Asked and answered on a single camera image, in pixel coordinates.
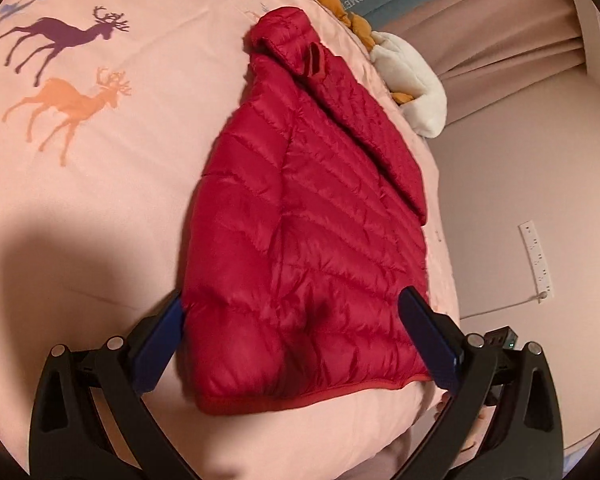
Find red puffer jacket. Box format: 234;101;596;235
183;6;428;415

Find person's right hand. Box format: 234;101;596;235
433;391;496;456

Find white power strip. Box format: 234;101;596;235
518;220;554;302

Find white goose plush toy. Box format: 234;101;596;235
317;0;448;139

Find pink curtain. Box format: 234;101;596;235
384;0;585;122

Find pink printed duvet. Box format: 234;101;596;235
0;0;458;465

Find white power cable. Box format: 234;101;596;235
459;292;549;322

